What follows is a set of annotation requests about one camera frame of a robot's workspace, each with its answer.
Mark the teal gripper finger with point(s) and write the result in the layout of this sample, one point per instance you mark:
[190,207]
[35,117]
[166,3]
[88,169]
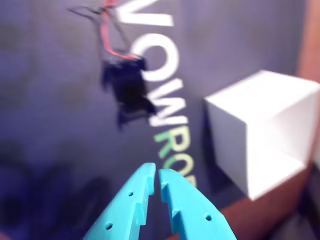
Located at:
[122,212]
[192,212]

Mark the black mat with WOWROBO print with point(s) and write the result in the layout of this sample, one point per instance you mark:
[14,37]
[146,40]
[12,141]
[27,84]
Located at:
[50,75]

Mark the white open box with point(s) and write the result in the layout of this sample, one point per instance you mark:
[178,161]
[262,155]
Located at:
[230,125]

